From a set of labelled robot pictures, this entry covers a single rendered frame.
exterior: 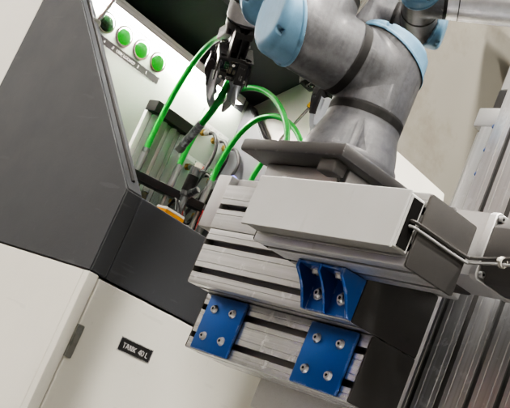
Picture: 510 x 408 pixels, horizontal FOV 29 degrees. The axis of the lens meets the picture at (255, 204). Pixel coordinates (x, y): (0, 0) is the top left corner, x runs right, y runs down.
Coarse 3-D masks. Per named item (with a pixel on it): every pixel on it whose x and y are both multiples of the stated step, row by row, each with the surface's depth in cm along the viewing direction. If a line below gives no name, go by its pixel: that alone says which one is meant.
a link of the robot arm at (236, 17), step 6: (234, 0) 194; (228, 6) 192; (234, 6) 189; (228, 12) 191; (234, 12) 190; (240, 12) 189; (234, 18) 190; (240, 18) 189; (240, 24) 190; (246, 24) 190
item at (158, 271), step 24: (144, 216) 179; (168, 216) 183; (144, 240) 180; (168, 240) 184; (192, 240) 188; (120, 264) 177; (144, 264) 181; (168, 264) 185; (192, 264) 189; (144, 288) 182; (168, 288) 186; (192, 288) 190; (168, 312) 189; (192, 312) 191
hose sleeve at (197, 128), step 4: (196, 124) 207; (200, 124) 206; (192, 128) 208; (196, 128) 207; (200, 128) 207; (192, 132) 208; (196, 132) 208; (188, 136) 209; (192, 136) 209; (184, 140) 210; (188, 140) 210; (192, 140) 210; (180, 144) 211; (184, 144) 210; (188, 144) 211
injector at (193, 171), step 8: (192, 168) 220; (200, 168) 221; (192, 176) 220; (200, 176) 221; (184, 184) 220; (192, 184) 219; (184, 192) 219; (192, 192) 218; (184, 200) 219; (184, 208) 220
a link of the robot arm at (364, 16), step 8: (368, 0) 206; (376, 0) 205; (384, 0) 205; (392, 0) 206; (368, 8) 205; (376, 8) 205; (384, 8) 204; (392, 8) 204; (360, 16) 205; (368, 16) 204; (376, 16) 205; (384, 16) 204
